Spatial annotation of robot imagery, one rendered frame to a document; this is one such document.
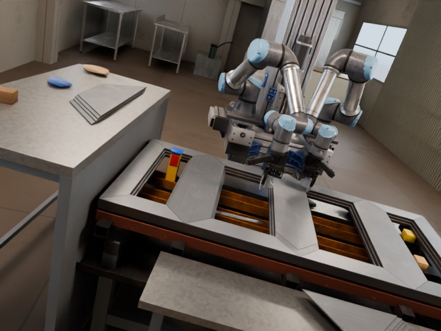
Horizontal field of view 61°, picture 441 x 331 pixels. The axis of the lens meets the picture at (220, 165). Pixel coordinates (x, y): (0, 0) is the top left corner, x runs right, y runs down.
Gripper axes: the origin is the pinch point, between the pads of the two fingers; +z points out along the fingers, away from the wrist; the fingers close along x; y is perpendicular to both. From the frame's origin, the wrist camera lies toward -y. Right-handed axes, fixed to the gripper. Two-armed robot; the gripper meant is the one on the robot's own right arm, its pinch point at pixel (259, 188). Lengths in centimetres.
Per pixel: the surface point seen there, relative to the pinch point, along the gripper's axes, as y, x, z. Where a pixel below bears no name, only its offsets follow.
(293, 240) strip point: 15.9, -27.1, 5.6
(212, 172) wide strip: -22.9, 15.0, 5.5
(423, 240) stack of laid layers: 86, 11, 7
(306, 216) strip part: 23.7, -3.2, 5.6
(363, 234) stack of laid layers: 52, -1, 7
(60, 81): -107, 18, -17
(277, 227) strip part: 9.9, -20.4, 5.6
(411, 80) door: 262, 553, -35
